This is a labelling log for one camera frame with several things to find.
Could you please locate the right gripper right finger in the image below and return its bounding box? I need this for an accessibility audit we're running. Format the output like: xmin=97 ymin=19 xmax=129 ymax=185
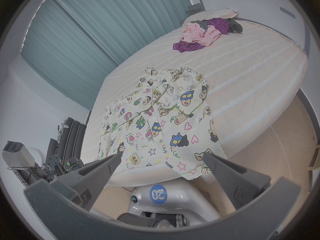
xmin=202 ymin=151 xmax=272 ymax=214

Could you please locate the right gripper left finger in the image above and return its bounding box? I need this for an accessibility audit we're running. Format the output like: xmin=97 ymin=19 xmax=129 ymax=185
xmin=51 ymin=152 xmax=123 ymax=211

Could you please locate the white printed pyjama top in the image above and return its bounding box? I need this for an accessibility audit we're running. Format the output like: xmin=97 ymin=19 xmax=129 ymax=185
xmin=99 ymin=65 xmax=228 ymax=181

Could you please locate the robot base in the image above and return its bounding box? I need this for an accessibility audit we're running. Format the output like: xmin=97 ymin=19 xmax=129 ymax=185
xmin=89 ymin=180 xmax=222 ymax=231

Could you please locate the pile of clothes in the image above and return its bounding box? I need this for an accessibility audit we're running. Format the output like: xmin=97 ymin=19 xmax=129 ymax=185
xmin=173 ymin=17 xmax=243 ymax=54

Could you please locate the white trash bin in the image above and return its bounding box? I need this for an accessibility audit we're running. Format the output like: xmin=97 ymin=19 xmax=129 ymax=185
xmin=28 ymin=146 xmax=46 ymax=168

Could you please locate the dark grey chest of drawers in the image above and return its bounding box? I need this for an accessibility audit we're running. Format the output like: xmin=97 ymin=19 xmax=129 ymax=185
xmin=46 ymin=117 xmax=87 ymax=164

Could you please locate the grey white crumpled cloth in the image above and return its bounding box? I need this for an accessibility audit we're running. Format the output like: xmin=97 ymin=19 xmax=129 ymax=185
xmin=57 ymin=123 xmax=69 ymax=140

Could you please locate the bed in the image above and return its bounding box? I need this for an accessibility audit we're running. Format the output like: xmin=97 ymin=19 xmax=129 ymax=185
xmin=81 ymin=0 xmax=313 ymax=188

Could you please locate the blue-green curtain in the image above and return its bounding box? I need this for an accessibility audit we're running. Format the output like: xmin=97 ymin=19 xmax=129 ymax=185
xmin=20 ymin=0 xmax=198 ymax=111

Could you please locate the cream pillow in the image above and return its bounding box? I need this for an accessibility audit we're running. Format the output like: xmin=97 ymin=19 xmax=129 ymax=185
xmin=184 ymin=8 xmax=239 ymax=26

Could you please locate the grey bedside table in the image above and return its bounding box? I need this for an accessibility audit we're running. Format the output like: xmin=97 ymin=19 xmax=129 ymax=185
xmin=180 ymin=4 xmax=202 ymax=24

